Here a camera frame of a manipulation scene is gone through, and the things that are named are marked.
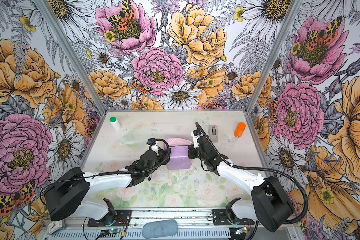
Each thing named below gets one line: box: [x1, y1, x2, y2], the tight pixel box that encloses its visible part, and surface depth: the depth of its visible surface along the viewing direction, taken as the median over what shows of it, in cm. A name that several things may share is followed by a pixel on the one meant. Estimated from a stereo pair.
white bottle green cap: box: [109, 116, 122, 131], surface depth 107 cm
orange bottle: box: [234, 122, 246, 138], surface depth 104 cm
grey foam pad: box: [142, 219, 178, 239], surface depth 70 cm
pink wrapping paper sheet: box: [165, 137, 193, 170], surface depth 86 cm
